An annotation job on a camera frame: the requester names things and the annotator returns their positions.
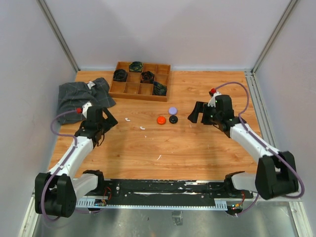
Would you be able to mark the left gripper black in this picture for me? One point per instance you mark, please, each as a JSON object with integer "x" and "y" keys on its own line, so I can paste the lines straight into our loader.
{"x": 109, "y": 122}

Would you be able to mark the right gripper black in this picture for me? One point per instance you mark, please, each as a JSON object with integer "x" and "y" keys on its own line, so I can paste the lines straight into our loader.
{"x": 201, "y": 107}

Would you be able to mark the purple earbud charging case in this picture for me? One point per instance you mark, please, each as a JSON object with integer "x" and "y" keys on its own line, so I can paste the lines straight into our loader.
{"x": 172, "y": 110}

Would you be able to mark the orange earbud charging case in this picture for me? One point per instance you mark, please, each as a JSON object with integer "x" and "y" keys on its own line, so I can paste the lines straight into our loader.
{"x": 161, "y": 120}

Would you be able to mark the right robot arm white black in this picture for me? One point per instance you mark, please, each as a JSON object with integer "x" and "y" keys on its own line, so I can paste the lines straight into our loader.
{"x": 274, "y": 176}

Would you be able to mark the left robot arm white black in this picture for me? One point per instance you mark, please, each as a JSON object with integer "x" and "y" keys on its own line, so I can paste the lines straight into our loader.
{"x": 57, "y": 192}

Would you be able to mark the wooden compartment tray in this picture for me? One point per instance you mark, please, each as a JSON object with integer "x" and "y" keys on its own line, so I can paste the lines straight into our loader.
{"x": 134, "y": 89}

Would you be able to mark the grey checked cloth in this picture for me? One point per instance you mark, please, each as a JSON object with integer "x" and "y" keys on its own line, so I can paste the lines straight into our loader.
{"x": 73, "y": 95}

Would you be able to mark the dark blue rolled tie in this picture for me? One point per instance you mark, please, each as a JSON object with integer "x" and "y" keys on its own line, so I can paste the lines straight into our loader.
{"x": 159, "y": 89}

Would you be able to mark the dark rolled tie left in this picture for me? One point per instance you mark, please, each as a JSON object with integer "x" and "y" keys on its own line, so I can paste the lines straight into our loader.
{"x": 120, "y": 75}

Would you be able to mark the dark red rolled tie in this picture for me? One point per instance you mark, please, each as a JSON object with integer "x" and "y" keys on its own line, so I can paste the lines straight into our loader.
{"x": 147, "y": 77}

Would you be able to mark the dark rolled tie top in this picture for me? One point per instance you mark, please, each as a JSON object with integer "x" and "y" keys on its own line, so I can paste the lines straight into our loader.
{"x": 136, "y": 67}

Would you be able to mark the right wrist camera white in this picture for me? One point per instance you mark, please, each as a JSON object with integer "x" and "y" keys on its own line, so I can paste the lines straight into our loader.
{"x": 212, "y": 101}

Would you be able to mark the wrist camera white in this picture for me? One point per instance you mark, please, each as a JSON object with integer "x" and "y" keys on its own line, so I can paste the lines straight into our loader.
{"x": 85, "y": 108}
{"x": 212, "y": 101}

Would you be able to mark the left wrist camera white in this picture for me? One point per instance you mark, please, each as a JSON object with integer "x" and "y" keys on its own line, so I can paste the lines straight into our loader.
{"x": 85, "y": 108}

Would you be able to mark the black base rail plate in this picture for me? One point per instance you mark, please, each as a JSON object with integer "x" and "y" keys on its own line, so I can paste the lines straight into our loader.
{"x": 120, "y": 188}

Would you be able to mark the white cable duct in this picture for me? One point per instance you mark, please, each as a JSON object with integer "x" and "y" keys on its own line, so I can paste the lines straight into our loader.
{"x": 165, "y": 203}

